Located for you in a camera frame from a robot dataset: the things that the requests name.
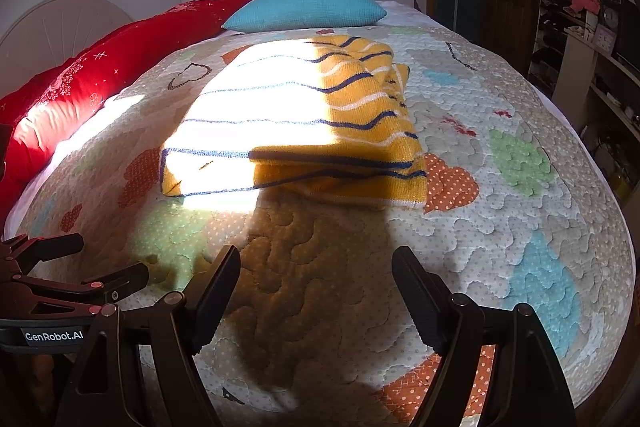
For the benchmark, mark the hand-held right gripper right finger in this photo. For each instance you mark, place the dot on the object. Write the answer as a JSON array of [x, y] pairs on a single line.
[[417, 292]]

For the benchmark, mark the small table clock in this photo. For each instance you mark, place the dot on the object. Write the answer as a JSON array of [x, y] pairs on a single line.
[[609, 16]]

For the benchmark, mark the black television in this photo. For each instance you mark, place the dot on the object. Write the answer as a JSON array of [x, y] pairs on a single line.
[[630, 37]]

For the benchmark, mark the red embroidered quilt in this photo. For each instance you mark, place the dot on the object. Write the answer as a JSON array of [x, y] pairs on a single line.
[[85, 77]]

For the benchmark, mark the teal pillow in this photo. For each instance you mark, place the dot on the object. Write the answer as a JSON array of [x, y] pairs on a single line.
[[305, 7]]

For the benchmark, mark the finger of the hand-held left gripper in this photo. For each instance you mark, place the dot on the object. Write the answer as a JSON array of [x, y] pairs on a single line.
[[40, 249], [95, 284]]

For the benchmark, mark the patterned quilted bedspread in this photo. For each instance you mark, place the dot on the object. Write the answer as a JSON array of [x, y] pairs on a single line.
[[500, 207]]

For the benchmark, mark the white shelf unit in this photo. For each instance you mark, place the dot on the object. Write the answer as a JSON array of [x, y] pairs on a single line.
[[585, 72]]

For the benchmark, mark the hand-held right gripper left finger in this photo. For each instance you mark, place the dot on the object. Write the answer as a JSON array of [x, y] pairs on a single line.
[[217, 292]]

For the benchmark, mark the white rounded headboard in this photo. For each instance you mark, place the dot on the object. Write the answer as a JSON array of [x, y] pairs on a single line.
[[55, 32]]

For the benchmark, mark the white bed sheet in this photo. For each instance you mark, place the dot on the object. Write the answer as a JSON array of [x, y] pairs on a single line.
[[405, 14]]

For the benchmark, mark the yellow striped sweater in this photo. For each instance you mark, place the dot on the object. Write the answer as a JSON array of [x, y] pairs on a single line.
[[310, 117]]

